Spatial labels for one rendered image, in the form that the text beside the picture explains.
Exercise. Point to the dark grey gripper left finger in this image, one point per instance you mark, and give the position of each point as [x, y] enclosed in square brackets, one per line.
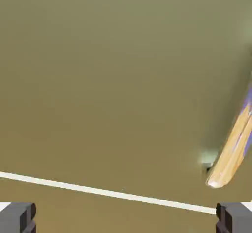
[15, 219]

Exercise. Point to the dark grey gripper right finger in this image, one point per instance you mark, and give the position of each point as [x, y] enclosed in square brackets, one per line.
[236, 220]

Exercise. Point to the olive-brown cabinet door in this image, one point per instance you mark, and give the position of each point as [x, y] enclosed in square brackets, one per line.
[118, 217]

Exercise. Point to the cabinet with pale frame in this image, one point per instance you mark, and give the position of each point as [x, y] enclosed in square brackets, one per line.
[108, 193]

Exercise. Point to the olive cabinet door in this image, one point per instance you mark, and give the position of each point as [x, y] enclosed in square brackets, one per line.
[110, 83]

